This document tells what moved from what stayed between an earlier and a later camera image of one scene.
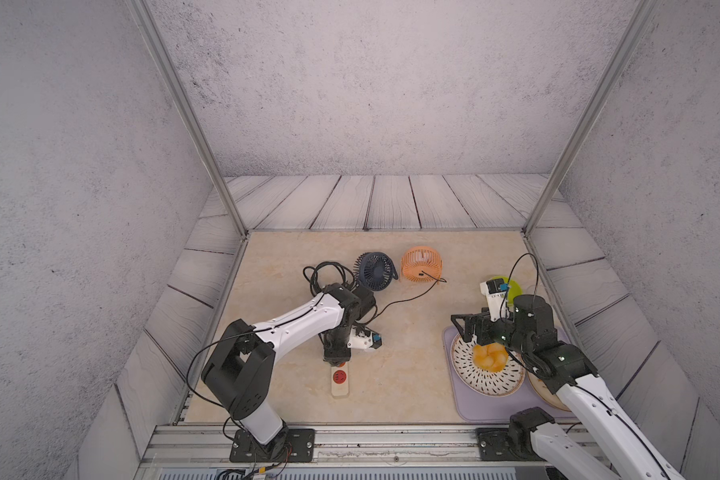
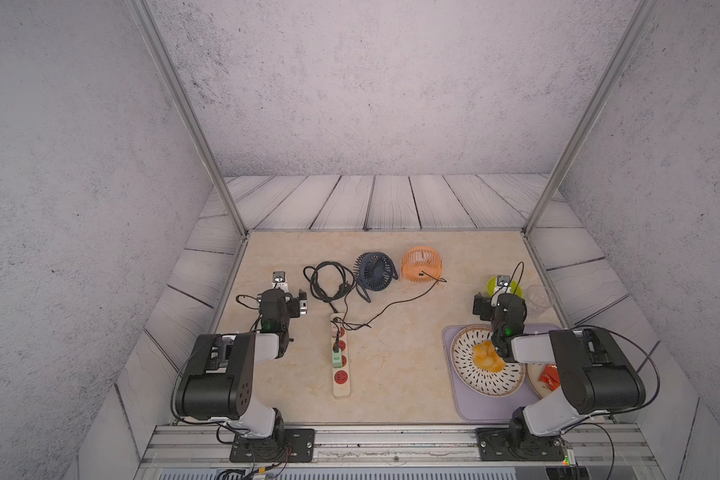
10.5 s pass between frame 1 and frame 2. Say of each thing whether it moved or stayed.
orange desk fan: stayed
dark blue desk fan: stayed
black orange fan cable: stayed
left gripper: moved
